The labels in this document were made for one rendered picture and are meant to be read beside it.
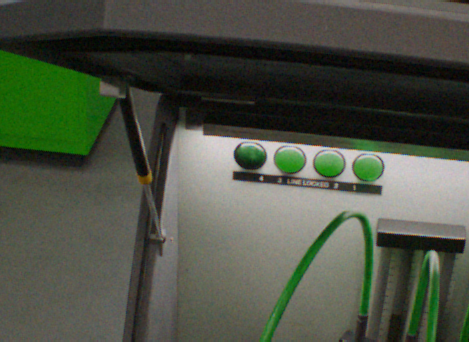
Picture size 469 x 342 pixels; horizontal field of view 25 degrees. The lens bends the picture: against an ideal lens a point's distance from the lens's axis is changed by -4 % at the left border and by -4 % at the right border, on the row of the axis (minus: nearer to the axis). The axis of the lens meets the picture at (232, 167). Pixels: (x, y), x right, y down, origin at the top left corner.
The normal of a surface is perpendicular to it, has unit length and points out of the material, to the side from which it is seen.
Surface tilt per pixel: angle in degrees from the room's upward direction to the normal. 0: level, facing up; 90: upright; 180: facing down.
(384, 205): 90
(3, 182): 0
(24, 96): 90
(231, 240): 90
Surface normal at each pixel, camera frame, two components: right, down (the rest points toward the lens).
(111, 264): 0.04, -0.85
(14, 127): -0.14, 0.51
